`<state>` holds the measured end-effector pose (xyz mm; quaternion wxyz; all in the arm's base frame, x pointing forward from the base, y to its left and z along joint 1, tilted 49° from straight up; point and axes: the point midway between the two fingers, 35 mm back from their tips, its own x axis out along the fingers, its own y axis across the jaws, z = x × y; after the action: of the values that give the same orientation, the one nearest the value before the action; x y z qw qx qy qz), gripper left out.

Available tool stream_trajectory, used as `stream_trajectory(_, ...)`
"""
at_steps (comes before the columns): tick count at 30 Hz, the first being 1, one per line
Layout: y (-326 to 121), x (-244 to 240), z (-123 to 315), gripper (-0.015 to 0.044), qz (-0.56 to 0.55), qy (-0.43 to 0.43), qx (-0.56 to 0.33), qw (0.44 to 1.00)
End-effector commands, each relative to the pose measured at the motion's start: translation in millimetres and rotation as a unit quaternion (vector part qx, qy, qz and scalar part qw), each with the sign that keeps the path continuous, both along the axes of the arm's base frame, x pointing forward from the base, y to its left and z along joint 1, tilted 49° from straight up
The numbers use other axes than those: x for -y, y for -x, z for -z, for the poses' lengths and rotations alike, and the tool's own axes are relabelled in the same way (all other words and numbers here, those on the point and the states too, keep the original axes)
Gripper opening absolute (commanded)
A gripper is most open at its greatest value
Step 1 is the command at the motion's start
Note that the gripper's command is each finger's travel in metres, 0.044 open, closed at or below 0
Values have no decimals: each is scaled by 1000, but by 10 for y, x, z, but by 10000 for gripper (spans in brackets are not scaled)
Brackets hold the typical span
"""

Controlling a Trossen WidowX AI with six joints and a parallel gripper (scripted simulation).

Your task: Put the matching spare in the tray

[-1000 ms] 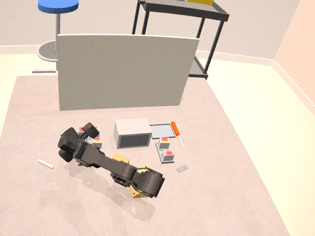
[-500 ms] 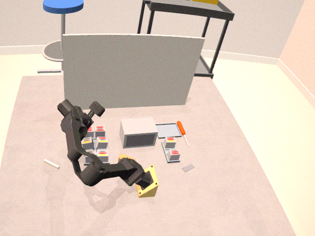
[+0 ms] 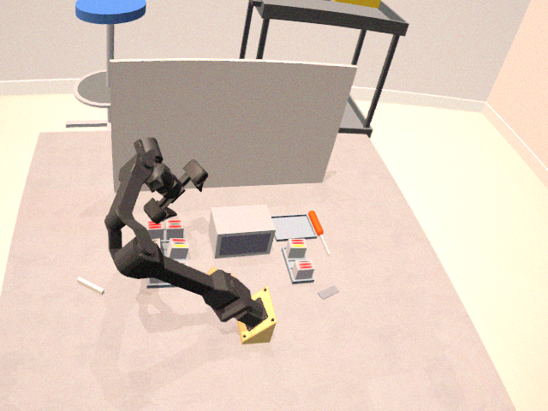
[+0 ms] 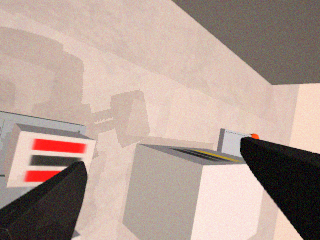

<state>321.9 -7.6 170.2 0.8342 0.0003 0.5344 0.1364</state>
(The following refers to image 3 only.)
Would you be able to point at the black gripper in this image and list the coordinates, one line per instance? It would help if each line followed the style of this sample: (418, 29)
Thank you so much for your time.
(158, 211)

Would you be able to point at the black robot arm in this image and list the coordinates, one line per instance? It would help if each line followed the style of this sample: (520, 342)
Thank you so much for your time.
(142, 258)

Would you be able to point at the cream rectangular bar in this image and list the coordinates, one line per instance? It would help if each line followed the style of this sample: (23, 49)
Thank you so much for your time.
(91, 286)

